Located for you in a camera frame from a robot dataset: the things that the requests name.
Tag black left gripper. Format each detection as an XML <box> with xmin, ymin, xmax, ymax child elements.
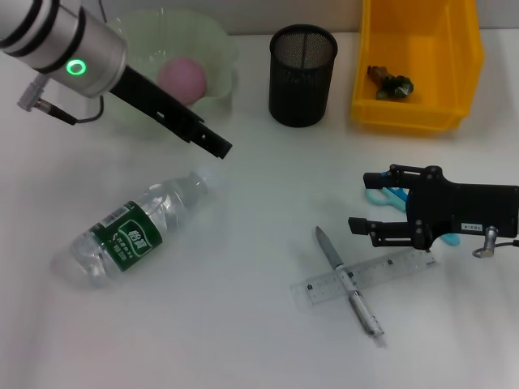
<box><xmin>108</xmin><ymin>66</ymin><xmax>234</xmax><ymax>161</ymax></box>

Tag yellow plastic bin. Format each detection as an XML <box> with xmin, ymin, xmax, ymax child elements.
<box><xmin>350</xmin><ymin>0</ymin><xmax>486</xmax><ymax>135</ymax></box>

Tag left gripper connector cable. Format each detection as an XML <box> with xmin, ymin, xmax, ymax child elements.
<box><xmin>16</xmin><ymin>76</ymin><xmax>106</xmax><ymax>126</ymax></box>

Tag translucent green fruit plate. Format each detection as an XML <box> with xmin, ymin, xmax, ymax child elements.
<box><xmin>87</xmin><ymin>7</ymin><xmax>240</xmax><ymax>139</ymax></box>

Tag black mesh pen holder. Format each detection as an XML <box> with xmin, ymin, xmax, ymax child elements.
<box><xmin>268</xmin><ymin>24</ymin><xmax>338</xmax><ymax>129</ymax></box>

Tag blue scissors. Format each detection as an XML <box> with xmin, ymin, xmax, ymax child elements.
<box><xmin>364</xmin><ymin>172</ymin><xmax>461</xmax><ymax>246</ymax></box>

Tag gripper connector cable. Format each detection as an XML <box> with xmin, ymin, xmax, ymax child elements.
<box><xmin>472</xmin><ymin>226</ymin><xmax>519</xmax><ymax>259</ymax></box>
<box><xmin>16</xmin><ymin>76</ymin><xmax>106</xmax><ymax>126</ymax></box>

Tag clear green-label water bottle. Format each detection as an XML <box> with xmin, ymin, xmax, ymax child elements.
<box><xmin>51</xmin><ymin>165</ymin><xmax>218</xmax><ymax>289</ymax></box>

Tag green plastic wrapper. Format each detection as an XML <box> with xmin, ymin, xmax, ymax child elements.
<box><xmin>367</xmin><ymin>64</ymin><xmax>415</xmax><ymax>100</ymax></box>

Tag transparent plastic ruler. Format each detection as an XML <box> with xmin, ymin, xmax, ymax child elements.
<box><xmin>290</xmin><ymin>249</ymin><xmax>439</xmax><ymax>309</ymax></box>

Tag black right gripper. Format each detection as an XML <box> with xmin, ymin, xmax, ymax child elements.
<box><xmin>347</xmin><ymin>164</ymin><xmax>519</xmax><ymax>250</ymax></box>

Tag grey clear pen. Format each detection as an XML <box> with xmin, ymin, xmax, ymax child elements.
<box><xmin>315</xmin><ymin>225</ymin><xmax>386</xmax><ymax>348</ymax></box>

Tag right gripper connector cable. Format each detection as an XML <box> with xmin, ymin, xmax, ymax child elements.
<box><xmin>472</xmin><ymin>226</ymin><xmax>519</xmax><ymax>259</ymax></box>

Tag pink peach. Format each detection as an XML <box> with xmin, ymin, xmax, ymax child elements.
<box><xmin>157</xmin><ymin>57</ymin><xmax>208</xmax><ymax>105</ymax></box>

